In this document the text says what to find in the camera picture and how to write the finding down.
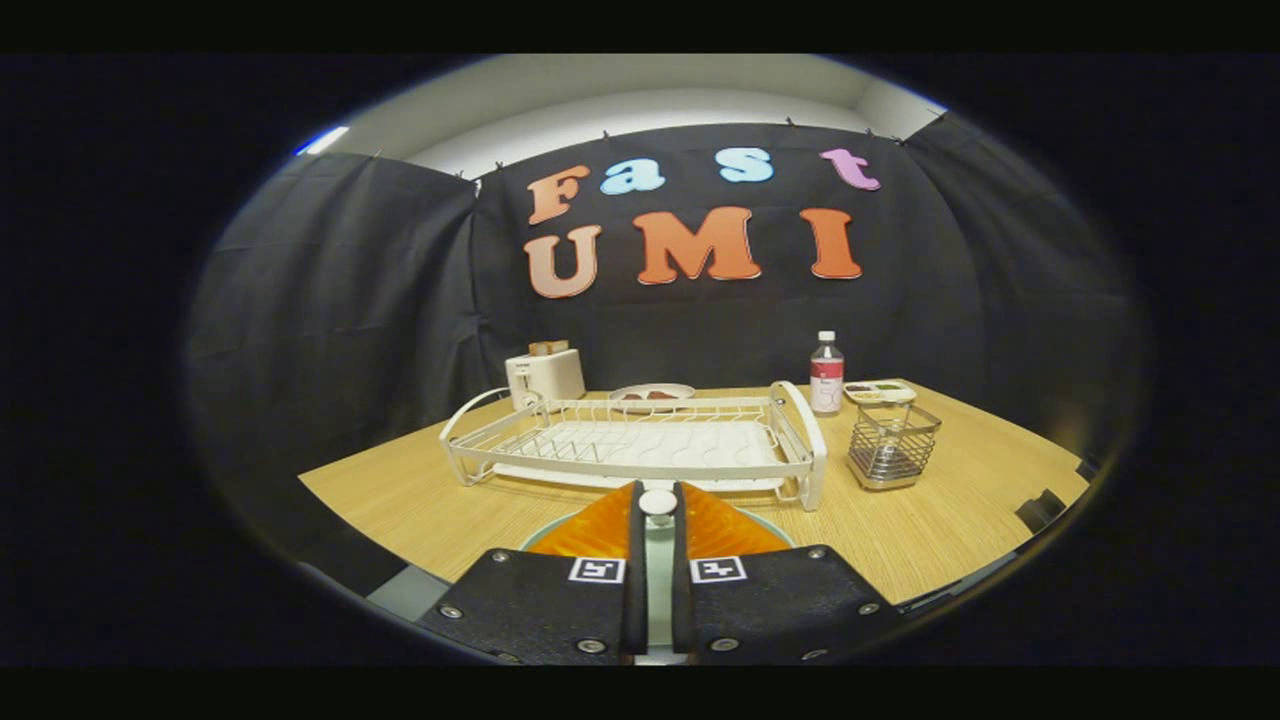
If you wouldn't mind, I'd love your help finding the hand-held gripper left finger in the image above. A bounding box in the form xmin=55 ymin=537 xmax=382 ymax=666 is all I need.
xmin=415 ymin=480 xmax=649 ymax=666

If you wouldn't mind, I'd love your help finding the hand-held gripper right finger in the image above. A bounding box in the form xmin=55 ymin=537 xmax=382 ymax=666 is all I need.
xmin=672 ymin=480 xmax=901 ymax=666

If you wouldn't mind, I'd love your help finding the spoon with white knob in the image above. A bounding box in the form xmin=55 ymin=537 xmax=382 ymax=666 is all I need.
xmin=638 ymin=489 xmax=687 ymax=666

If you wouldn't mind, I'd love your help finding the pale green plate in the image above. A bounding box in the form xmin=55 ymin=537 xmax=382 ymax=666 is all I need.
xmin=518 ymin=505 xmax=798 ymax=651

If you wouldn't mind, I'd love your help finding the white wire dish rack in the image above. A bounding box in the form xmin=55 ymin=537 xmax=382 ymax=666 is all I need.
xmin=438 ymin=380 xmax=829 ymax=513

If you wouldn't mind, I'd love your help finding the metal wire basket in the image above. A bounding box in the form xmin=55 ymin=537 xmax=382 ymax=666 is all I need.
xmin=846 ymin=401 xmax=943 ymax=491

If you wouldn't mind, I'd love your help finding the small white plate with food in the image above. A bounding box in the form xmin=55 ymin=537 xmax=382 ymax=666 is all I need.
xmin=608 ymin=383 xmax=697 ymax=404

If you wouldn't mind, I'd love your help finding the white toaster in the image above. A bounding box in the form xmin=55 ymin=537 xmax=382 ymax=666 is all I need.
xmin=504 ymin=347 xmax=587 ymax=413

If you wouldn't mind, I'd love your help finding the clear bottle with red label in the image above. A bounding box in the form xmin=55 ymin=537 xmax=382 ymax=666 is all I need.
xmin=809 ymin=331 xmax=846 ymax=417

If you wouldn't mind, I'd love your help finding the white divided snack tray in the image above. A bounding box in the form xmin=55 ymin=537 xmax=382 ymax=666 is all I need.
xmin=843 ymin=379 xmax=918 ymax=406

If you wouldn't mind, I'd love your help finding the black backdrop cloth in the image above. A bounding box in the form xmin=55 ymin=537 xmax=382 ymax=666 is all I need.
xmin=185 ymin=110 xmax=1146 ymax=501

